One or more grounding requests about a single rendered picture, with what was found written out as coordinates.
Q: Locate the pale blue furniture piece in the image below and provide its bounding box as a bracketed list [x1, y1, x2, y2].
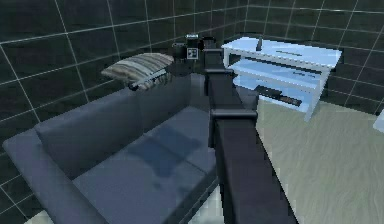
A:
[372, 109, 384, 135]

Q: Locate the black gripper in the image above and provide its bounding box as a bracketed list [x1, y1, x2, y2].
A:
[128, 41, 203, 92]

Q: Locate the thin dark flat object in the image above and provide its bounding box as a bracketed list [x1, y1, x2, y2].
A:
[275, 49, 304, 57]

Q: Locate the grey striped pillow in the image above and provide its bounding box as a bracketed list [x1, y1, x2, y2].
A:
[100, 52, 176, 91]

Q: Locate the white shelf table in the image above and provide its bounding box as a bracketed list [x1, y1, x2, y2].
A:
[220, 36, 344, 123]

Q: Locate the dark grey sofa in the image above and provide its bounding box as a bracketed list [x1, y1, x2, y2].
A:
[1, 72, 260, 224]

